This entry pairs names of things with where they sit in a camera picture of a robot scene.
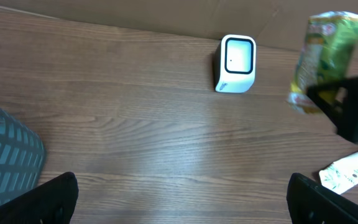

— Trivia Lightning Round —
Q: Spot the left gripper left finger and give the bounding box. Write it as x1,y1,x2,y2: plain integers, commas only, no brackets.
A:
0,172,79,224

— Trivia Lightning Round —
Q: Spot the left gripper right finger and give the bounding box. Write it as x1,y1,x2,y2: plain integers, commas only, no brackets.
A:
287,173,358,224

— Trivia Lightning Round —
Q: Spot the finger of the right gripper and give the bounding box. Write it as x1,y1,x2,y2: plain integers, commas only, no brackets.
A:
306,77,358,143

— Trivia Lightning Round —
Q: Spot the white tube gold cap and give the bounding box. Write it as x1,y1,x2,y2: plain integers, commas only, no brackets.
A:
318,152,358,195

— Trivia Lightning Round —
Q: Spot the green yellow snack pouch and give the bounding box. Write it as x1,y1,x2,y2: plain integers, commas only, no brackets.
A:
287,11,358,114

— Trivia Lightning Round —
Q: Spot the white barcode scanner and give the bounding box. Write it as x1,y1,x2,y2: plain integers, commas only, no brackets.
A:
213,34,257,93

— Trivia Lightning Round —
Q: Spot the grey plastic shopping basket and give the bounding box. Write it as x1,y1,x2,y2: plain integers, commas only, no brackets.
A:
0,108,47,206

